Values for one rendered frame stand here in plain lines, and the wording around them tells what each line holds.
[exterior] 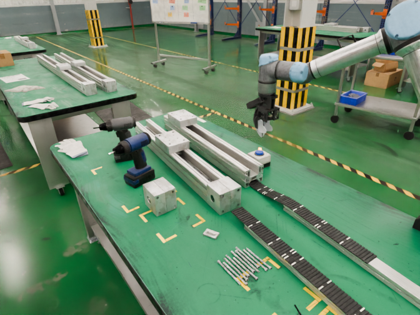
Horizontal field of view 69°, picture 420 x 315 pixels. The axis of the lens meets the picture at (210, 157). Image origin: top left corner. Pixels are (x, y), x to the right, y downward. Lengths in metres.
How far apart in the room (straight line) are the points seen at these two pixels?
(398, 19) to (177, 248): 0.99
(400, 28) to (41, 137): 2.37
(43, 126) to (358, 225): 2.24
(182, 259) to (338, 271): 0.48
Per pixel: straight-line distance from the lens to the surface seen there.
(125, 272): 1.80
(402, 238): 1.25
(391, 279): 1.05
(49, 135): 2.70
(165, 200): 1.18
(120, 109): 2.80
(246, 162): 1.39
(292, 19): 4.52
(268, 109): 1.32
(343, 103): 4.19
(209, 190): 1.18
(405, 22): 1.16
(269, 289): 0.96
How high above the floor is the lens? 1.53
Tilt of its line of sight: 29 degrees down
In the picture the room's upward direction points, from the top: 2 degrees counter-clockwise
